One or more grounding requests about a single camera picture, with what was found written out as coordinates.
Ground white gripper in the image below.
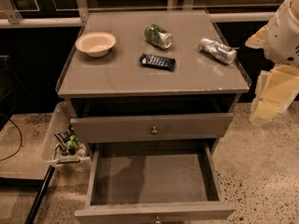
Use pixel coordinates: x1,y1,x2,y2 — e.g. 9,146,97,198
245,0,299,125

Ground blue rxbar blueberry wrapper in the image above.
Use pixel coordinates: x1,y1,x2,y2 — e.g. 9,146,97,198
139,53,176,72

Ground grey drawer cabinet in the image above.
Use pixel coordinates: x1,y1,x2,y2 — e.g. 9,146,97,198
55,9,252,161

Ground grey top drawer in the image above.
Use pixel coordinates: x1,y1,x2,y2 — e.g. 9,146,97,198
70,113,233,143

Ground open grey middle drawer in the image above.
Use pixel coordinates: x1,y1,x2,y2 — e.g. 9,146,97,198
75,140,235,224

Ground crushed silver can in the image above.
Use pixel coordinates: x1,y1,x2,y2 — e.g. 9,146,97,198
198,37,237,64

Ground green soda can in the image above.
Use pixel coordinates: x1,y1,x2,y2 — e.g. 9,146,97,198
144,24,173,49

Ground white paper bowl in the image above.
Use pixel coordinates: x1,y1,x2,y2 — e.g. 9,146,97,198
75,32,116,58

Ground snack packets in bin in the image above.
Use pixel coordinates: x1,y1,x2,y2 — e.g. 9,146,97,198
53,124,87,158

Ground clear plastic bin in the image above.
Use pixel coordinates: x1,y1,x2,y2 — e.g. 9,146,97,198
42,102,91,166

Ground metal railing frame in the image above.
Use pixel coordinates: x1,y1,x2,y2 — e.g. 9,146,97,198
0,0,285,26

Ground black cable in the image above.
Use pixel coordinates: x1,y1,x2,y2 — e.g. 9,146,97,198
0,113,23,162

